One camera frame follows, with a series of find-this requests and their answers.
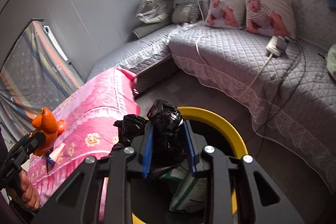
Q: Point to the grey flat pillow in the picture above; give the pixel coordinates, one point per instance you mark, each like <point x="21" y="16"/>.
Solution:
<point x="147" y="29"/>

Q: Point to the green white tissue pack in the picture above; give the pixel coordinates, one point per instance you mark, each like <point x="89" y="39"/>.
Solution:
<point x="191" y="192"/>

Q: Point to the baby print pillow right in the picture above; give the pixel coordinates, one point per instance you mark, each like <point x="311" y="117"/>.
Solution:
<point x="270" y="17"/>

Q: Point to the black plastic bag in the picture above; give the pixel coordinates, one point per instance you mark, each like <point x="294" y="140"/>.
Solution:
<point x="168" y="142"/>

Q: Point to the white power adapter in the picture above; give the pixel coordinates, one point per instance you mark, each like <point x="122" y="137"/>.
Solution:
<point x="277" y="45"/>

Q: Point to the baby print pillow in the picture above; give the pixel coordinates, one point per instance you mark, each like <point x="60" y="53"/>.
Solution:
<point x="228" y="14"/>
<point x="270" y="17"/>

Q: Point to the baby print pillow left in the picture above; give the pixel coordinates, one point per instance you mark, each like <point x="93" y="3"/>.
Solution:
<point x="228" y="14"/>

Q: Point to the orange peel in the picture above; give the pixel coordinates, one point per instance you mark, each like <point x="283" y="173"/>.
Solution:
<point x="46" y="123"/>

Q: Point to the small white blue tube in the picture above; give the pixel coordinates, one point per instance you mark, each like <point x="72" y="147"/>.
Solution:
<point x="55" y="154"/>

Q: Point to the grey cushion bundle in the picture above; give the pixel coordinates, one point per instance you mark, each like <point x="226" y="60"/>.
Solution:
<point x="189" y="11"/>

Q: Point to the silver plastic bag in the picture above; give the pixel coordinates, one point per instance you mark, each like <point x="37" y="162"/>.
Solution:
<point x="154" y="11"/>

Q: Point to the person left hand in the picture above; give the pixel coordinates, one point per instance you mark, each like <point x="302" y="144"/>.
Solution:
<point x="30" y="197"/>

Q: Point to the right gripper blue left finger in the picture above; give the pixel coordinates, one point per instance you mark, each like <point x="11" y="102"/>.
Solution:
<point x="147" y="149"/>

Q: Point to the yellow rimmed trash bin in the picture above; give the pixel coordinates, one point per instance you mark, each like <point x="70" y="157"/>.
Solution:
<point x="151" y="197"/>

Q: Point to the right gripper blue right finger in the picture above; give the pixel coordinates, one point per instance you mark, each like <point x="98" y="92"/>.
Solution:
<point x="191" y="152"/>

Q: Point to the grey quilted sofa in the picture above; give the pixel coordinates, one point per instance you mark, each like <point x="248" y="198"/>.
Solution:
<point x="291" y="98"/>

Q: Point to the striped grey mattress leaning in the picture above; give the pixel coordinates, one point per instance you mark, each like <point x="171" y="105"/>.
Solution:
<point x="33" y="75"/>

